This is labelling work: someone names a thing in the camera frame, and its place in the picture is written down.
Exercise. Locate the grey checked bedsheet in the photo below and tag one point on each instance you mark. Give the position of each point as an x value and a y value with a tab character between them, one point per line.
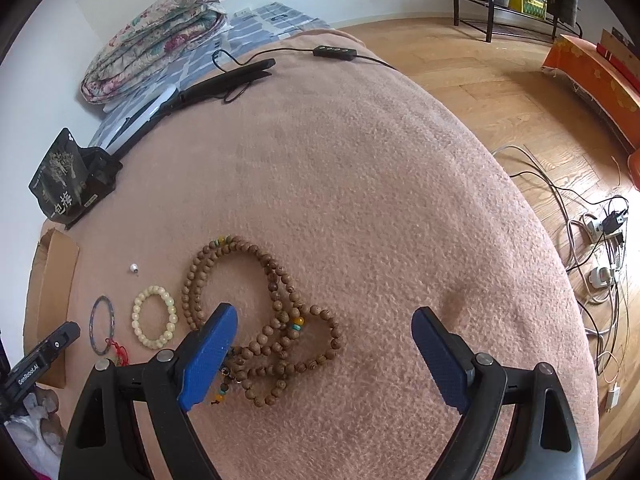
255	22

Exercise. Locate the white crumpled cloth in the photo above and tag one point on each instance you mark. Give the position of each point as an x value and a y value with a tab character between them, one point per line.
35	425

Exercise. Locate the thin blue bangle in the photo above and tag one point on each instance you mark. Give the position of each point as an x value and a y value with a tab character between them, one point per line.
92	325

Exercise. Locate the white flat adapter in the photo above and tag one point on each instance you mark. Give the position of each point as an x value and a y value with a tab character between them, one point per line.
613	397

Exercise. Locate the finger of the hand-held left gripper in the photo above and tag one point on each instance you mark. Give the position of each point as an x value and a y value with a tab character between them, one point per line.
62	337

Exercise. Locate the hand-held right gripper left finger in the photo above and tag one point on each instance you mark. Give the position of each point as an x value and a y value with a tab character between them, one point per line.
212	355

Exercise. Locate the pink fleece blanket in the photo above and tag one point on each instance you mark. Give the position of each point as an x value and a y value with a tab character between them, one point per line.
360	200

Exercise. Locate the black metal rack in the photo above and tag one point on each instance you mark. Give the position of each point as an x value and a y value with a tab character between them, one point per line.
492	7

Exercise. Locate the red knot charm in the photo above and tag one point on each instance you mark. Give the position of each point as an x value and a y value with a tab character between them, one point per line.
120	352

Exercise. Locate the green box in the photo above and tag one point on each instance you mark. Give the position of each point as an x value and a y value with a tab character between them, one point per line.
534	0

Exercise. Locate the orange cloth covered bench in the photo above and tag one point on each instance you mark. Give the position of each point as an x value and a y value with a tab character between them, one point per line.
595	75

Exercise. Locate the black snack pouch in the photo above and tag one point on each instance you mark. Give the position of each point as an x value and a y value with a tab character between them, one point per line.
57	180

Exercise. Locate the white plug charger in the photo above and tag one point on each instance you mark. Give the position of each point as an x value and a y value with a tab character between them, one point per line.
601	276

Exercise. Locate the folded floral quilt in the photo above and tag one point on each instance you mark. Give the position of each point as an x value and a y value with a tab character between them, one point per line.
155	35

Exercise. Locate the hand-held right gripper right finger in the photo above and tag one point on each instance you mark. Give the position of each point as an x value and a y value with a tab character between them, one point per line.
440	355

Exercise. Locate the black power adapter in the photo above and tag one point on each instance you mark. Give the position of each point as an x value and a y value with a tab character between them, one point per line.
614	221

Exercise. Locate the brown cardboard piece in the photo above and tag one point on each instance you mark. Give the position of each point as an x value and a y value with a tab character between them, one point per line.
52	280

